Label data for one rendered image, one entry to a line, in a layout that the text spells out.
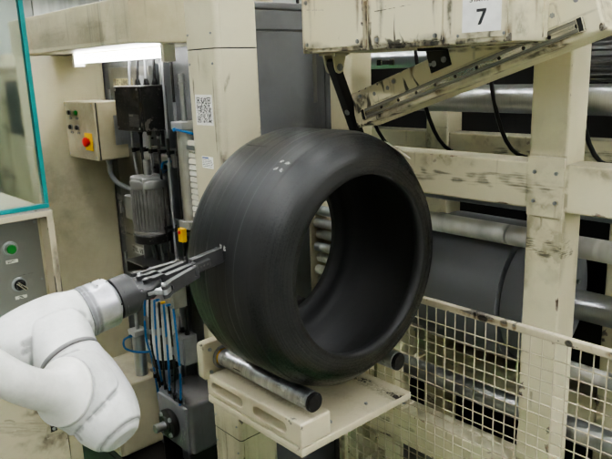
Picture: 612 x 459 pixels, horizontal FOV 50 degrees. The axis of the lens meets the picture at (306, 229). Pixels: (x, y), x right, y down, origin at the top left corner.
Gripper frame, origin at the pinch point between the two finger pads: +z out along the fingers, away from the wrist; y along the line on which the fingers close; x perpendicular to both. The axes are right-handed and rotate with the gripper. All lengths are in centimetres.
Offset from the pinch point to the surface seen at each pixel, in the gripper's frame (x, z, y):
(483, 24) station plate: -36, 55, -29
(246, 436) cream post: 64, 17, 27
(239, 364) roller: 34.6, 11.6, 14.3
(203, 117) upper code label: -21.6, 27.0, 33.5
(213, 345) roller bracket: 32.3, 11.2, 24.1
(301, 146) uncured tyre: -17.4, 24.0, -5.5
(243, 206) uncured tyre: -8.7, 9.3, -2.4
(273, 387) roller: 35.6, 11.0, 1.0
